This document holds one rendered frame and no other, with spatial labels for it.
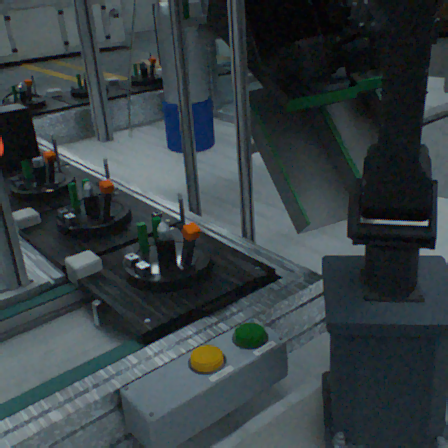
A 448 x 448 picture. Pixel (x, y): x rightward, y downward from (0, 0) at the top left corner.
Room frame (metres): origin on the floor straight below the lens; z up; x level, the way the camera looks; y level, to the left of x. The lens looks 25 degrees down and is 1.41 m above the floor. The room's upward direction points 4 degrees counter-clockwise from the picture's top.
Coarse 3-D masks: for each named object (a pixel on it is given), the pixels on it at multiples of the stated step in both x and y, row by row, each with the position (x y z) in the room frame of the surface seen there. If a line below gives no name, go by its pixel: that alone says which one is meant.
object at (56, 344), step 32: (32, 288) 0.78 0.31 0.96; (64, 288) 0.79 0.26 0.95; (0, 320) 0.72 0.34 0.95; (32, 320) 0.75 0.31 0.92; (64, 320) 0.75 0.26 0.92; (0, 352) 0.68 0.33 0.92; (32, 352) 0.68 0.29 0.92; (64, 352) 0.67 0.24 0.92; (96, 352) 0.66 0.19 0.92; (128, 352) 0.62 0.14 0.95; (0, 384) 0.61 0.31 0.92; (32, 384) 0.61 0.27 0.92; (64, 384) 0.56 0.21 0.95; (0, 416) 0.52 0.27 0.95
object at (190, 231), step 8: (184, 224) 0.75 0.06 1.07; (192, 224) 0.73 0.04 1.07; (184, 232) 0.72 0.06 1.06; (192, 232) 0.72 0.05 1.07; (200, 232) 0.72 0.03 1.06; (184, 240) 0.73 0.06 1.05; (192, 240) 0.72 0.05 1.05; (184, 248) 0.73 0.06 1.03; (192, 248) 0.73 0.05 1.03; (184, 256) 0.74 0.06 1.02; (192, 256) 0.74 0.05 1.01; (184, 264) 0.74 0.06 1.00
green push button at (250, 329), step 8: (240, 328) 0.61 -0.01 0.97; (248, 328) 0.61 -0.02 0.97; (256, 328) 0.61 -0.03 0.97; (264, 328) 0.61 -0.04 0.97; (240, 336) 0.60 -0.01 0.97; (248, 336) 0.60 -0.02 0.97; (256, 336) 0.60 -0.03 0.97; (264, 336) 0.60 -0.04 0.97; (240, 344) 0.59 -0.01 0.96; (248, 344) 0.59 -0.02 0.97; (256, 344) 0.59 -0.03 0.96
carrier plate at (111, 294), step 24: (216, 240) 0.88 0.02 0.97; (120, 264) 0.82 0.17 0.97; (216, 264) 0.79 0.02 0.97; (240, 264) 0.79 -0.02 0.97; (264, 264) 0.78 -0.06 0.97; (96, 288) 0.75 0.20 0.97; (120, 288) 0.74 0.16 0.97; (192, 288) 0.73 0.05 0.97; (216, 288) 0.72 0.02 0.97; (240, 288) 0.72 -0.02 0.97; (120, 312) 0.68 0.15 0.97; (144, 312) 0.67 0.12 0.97; (168, 312) 0.67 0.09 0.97; (192, 312) 0.67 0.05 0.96; (144, 336) 0.62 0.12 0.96
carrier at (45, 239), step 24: (72, 192) 1.02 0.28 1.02; (96, 192) 1.01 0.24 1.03; (120, 192) 1.14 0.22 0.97; (24, 216) 1.00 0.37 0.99; (48, 216) 1.04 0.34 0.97; (72, 216) 0.95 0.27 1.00; (96, 216) 0.97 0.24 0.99; (120, 216) 0.97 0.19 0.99; (144, 216) 1.00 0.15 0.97; (168, 216) 0.99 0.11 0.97; (48, 240) 0.93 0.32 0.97; (72, 240) 0.92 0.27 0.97; (96, 240) 0.91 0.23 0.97; (120, 240) 0.91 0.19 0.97
